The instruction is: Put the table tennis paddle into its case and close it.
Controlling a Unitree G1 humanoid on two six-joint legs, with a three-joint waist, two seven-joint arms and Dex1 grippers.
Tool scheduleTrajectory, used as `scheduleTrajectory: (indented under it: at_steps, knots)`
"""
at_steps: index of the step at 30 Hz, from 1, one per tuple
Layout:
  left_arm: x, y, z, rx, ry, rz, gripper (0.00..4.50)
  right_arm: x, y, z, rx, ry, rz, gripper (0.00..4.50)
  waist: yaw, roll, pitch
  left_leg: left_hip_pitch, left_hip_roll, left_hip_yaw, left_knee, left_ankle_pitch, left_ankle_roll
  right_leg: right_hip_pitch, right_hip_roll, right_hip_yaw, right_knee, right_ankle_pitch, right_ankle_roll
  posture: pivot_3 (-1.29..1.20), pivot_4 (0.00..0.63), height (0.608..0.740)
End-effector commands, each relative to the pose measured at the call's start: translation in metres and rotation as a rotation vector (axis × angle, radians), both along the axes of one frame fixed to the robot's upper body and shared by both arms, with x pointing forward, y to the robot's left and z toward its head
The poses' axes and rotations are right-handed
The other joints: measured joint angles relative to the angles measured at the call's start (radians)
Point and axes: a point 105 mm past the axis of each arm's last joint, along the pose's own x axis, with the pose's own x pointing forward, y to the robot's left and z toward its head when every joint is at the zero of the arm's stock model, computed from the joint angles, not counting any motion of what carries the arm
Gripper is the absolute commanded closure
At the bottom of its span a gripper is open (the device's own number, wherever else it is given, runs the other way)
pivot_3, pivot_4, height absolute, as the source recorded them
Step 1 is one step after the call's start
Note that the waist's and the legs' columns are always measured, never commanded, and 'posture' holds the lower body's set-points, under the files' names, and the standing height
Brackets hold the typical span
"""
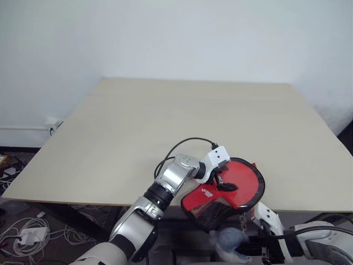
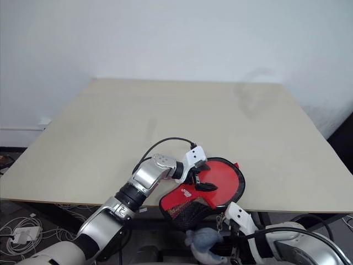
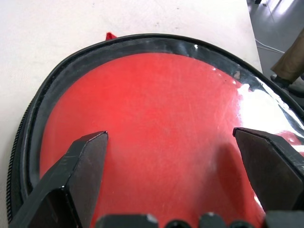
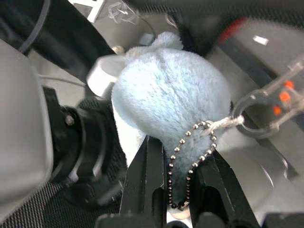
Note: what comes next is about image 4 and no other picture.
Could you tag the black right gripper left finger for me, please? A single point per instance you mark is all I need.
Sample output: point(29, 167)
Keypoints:
point(142, 178)

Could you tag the clear tag with orange dots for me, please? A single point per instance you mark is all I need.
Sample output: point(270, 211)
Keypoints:
point(284, 96)

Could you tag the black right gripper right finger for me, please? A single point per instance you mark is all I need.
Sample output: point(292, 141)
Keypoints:
point(221, 190)

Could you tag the light blue plush ball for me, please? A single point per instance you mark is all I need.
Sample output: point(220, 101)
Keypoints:
point(166, 95)

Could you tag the red disc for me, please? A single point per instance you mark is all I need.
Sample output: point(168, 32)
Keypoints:
point(231, 31)

